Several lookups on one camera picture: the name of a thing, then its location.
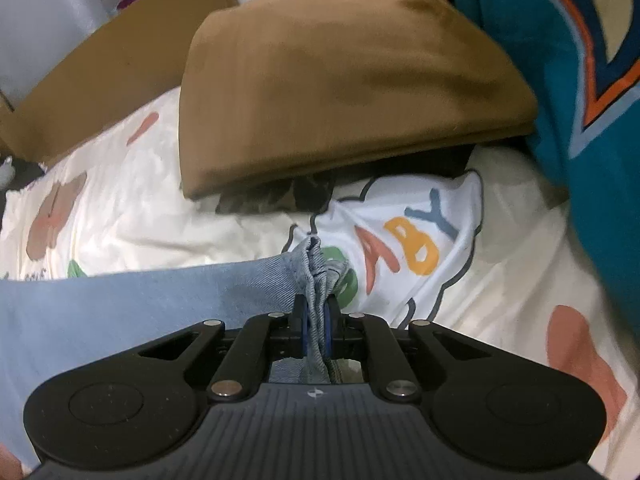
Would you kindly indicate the flattened brown cardboard box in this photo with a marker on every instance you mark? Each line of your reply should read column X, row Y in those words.
column 100, row 70

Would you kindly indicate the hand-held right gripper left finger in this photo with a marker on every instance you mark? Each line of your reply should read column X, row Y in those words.
column 300, row 330

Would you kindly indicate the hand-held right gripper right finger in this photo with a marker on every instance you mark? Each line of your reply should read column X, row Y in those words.
column 330, row 330

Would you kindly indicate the person's leg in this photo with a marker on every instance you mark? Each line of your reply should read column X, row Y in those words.
column 7, row 462

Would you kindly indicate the light blue denim pants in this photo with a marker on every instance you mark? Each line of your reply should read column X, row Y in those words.
column 125, row 310

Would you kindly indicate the bear print bed sheet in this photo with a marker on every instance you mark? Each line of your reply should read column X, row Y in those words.
column 150, row 200

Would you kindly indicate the folded brown garment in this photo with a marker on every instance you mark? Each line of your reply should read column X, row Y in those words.
column 325, row 85

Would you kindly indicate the teal printed cloth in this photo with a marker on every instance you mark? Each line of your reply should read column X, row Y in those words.
column 575, row 160

